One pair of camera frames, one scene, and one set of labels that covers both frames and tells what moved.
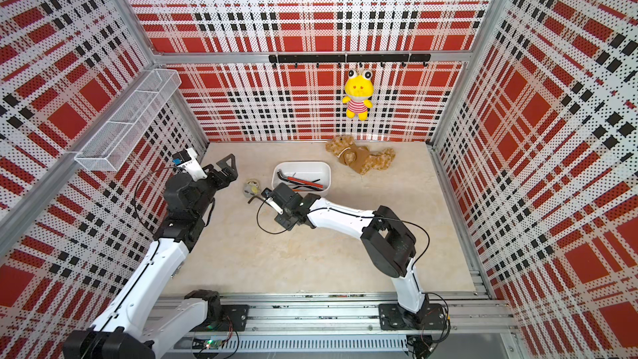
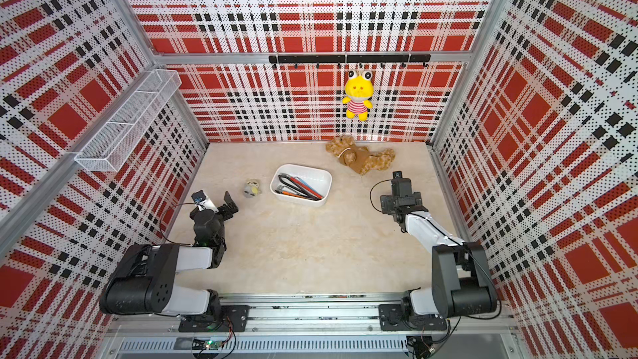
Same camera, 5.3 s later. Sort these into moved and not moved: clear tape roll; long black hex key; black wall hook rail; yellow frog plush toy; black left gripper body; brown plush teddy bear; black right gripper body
Moved: long black hex key; black left gripper body; black right gripper body
Not moved: brown plush teddy bear; black wall hook rail; yellow frog plush toy; clear tape roll
